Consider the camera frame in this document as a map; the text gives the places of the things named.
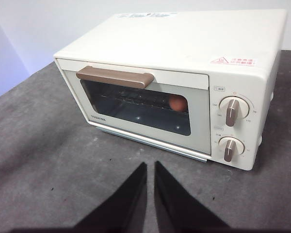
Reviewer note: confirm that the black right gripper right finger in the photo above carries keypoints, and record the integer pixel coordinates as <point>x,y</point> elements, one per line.
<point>179,208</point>

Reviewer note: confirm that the cream temperature knob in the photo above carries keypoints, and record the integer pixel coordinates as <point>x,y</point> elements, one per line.
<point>232,111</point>

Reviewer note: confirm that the glass oven door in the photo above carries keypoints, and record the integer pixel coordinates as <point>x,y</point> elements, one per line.
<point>198,116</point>

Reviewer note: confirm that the cream timer knob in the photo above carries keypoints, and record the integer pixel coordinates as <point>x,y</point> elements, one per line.
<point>230,149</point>

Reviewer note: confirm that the red warning sticker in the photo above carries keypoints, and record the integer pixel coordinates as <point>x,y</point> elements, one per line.
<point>232,61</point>

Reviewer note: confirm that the brown egg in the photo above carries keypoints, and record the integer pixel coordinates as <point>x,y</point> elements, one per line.
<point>177,103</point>

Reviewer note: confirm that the cream Toshiba toaster oven body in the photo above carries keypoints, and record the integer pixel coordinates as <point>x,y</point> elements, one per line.
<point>160,41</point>

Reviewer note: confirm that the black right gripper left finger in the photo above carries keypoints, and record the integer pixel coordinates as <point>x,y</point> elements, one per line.
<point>126,208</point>

